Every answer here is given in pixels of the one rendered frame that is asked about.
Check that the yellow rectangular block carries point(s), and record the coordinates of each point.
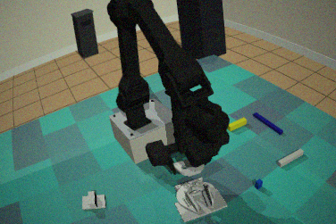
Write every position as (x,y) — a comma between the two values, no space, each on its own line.
(237,124)

